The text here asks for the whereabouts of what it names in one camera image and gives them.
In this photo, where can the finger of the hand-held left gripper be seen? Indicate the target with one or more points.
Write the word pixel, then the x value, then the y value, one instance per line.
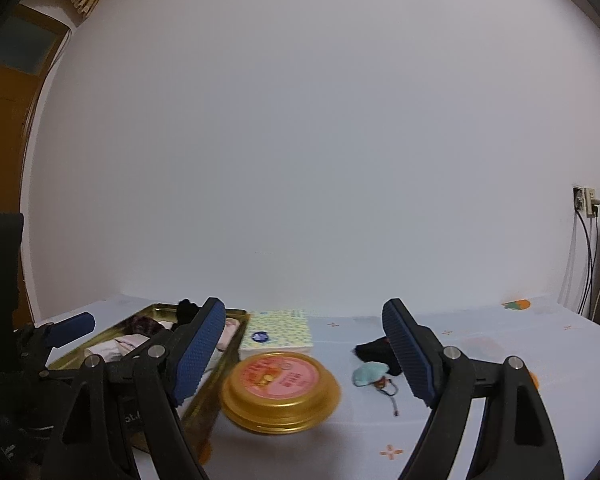
pixel 72 327

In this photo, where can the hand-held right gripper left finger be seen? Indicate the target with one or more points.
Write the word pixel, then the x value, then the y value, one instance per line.
pixel 200 350

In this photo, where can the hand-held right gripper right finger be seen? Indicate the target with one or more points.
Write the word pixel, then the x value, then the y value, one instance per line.
pixel 410 355

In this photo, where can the purple scrunchie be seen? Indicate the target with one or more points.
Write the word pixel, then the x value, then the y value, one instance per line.
pixel 147 325

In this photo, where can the gold rectangular tin box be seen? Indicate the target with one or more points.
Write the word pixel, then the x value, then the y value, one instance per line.
pixel 205 410

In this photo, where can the black cloth with red mark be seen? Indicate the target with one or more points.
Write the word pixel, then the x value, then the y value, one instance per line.
pixel 375 350

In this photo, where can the white cloth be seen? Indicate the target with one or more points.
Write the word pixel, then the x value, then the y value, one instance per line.
pixel 107 349

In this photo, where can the white tablecloth with orange prints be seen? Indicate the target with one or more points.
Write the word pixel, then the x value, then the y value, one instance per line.
pixel 480 325

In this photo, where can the patterned tissue pack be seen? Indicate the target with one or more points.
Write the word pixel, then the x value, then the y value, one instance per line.
pixel 285 332

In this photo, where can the gold round tin pink lid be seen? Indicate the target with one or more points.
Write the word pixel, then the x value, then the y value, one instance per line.
pixel 280 400

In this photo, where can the brown wooden door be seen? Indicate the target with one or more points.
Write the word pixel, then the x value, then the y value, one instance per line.
pixel 5 110

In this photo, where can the wall power outlet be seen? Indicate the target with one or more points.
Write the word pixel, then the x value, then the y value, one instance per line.
pixel 578 198

